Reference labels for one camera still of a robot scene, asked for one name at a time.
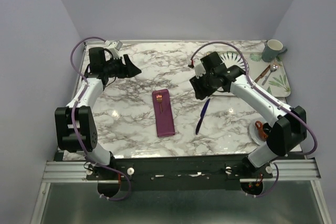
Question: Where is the aluminium frame rail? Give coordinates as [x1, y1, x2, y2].
[42, 157, 321, 183]

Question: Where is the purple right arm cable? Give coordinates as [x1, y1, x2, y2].
[187, 40, 319, 198]

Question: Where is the brown handled knife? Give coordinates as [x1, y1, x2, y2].
[254, 65, 270, 83]

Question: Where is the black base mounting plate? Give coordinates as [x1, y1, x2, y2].
[87, 154, 274, 191]

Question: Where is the purple handled knife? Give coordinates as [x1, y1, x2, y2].
[195, 98, 211, 135]

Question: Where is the white saucer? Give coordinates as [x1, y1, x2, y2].
[249, 123, 265, 145]

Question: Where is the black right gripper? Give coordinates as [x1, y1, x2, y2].
[188, 70, 217, 101]

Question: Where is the silver spoon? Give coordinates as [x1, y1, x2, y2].
[261, 64, 279, 86]

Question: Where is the purple satin napkin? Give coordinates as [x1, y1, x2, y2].
[152, 89, 175, 137]

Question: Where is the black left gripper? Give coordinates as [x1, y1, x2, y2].
[103, 54, 141, 78]

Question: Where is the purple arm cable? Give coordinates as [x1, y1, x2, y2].
[187, 40, 319, 198]
[70, 36, 131, 201]

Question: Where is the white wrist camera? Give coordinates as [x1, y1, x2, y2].
[104, 40, 123, 59]
[194, 63, 206, 79]

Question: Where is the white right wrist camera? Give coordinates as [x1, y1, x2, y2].
[194, 63, 206, 79]

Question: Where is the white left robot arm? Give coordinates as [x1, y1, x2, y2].
[55, 47, 142, 179]

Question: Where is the rose gold fork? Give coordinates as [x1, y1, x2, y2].
[156, 91, 163, 113]

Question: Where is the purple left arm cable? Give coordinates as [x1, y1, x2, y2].
[70, 36, 131, 201]

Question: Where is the striped white blue plate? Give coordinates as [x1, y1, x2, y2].
[218, 51, 246, 71]

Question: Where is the grey green mug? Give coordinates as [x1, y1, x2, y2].
[261, 39, 287, 62]

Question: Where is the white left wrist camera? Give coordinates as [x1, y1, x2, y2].
[104, 40, 123, 59]

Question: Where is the leaf pattern serving tray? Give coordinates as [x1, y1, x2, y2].
[209, 50, 292, 98]

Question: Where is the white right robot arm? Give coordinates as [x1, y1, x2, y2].
[190, 52, 307, 178]

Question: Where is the round table cable hole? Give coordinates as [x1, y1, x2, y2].
[255, 121, 271, 141]

